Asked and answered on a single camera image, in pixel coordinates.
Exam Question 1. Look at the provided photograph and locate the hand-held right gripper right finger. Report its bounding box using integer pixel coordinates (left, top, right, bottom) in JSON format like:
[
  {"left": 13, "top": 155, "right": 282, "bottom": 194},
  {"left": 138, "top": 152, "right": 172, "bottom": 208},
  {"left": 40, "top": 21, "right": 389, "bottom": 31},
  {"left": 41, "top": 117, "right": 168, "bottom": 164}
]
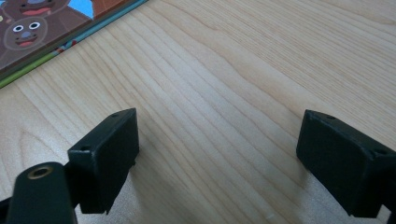
[{"left": 295, "top": 109, "right": 396, "bottom": 218}]

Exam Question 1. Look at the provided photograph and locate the colourful cartoon picture book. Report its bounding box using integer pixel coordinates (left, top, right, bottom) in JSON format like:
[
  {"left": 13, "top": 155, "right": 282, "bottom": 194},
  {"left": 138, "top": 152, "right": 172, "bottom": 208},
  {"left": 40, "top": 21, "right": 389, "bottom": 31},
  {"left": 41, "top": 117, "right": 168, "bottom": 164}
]
[{"left": 0, "top": 0, "right": 149, "bottom": 90}]

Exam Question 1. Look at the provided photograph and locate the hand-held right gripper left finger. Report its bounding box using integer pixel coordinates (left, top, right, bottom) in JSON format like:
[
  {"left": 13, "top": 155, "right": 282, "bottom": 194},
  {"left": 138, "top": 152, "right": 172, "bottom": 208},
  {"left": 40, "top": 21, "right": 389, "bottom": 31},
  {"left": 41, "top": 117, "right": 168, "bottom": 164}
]
[{"left": 66, "top": 107, "right": 140, "bottom": 216}]

